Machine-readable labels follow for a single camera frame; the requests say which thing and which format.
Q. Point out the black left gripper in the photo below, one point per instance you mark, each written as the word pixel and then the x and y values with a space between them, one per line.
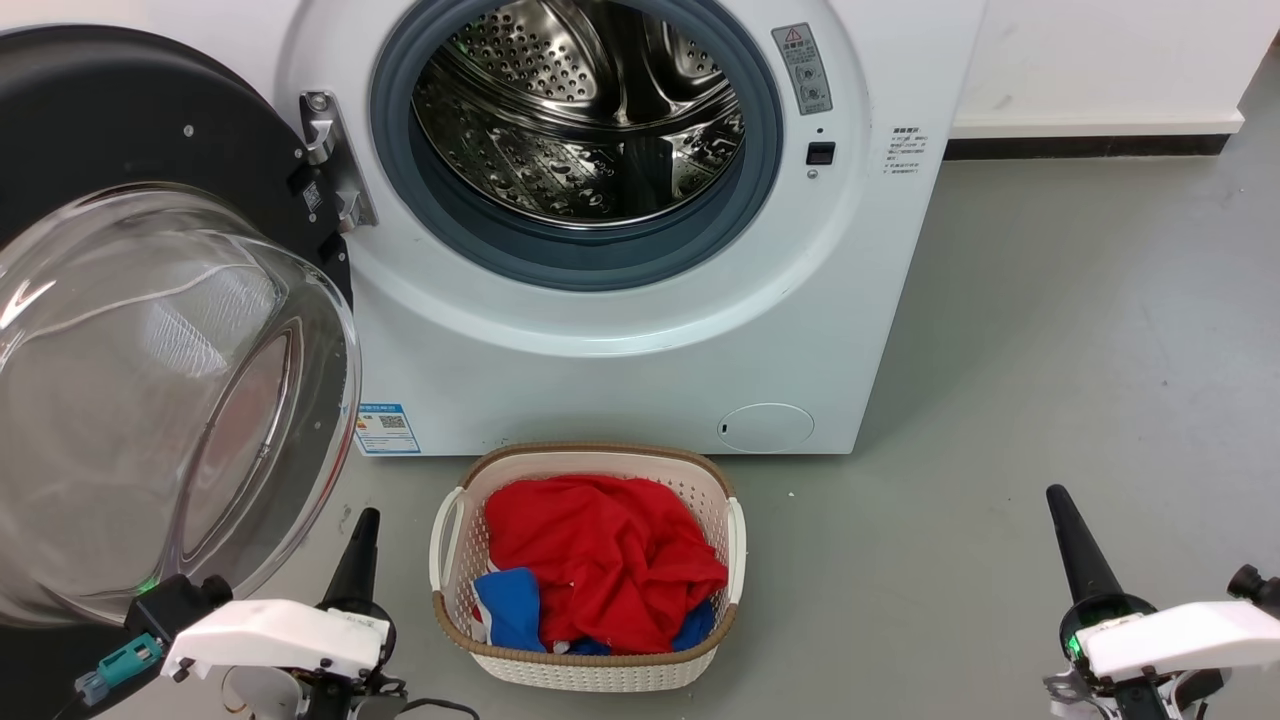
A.
pixel 345 695

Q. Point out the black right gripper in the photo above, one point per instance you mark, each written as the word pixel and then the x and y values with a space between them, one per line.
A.
pixel 1110 690

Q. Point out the black round glass washer door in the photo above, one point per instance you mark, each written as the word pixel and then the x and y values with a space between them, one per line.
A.
pixel 120 400

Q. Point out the white front-load washing machine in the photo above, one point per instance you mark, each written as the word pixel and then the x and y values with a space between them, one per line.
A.
pixel 620 380

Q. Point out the grey metal door hinge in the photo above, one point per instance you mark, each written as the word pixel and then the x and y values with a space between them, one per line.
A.
pixel 335 160

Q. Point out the black door lock slot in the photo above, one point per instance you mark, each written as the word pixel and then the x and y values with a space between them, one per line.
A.
pixel 820 153

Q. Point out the blue energy label sticker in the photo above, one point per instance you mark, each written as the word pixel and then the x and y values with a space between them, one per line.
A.
pixel 388 430

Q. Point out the blue garment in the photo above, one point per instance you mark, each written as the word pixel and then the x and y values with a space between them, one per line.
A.
pixel 512 608

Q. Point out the red garment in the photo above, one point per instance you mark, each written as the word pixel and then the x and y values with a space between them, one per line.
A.
pixel 600 555

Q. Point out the white woven laundry basket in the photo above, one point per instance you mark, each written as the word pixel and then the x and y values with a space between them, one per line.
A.
pixel 600 670

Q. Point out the round white filter cover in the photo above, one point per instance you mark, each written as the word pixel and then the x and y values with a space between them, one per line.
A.
pixel 766 428

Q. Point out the small printed text sticker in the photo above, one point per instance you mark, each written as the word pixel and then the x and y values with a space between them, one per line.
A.
pixel 905 150

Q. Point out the grey warning label sticker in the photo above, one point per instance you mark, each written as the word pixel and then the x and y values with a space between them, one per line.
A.
pixel 802 68

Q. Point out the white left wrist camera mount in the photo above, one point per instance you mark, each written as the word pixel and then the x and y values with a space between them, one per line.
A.
pixel 275 635

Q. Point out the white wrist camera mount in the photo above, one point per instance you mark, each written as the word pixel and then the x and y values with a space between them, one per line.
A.
pixel 275 635
pixel 1185 635

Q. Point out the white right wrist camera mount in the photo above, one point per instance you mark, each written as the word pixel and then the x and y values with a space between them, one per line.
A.
pixel 1185 635

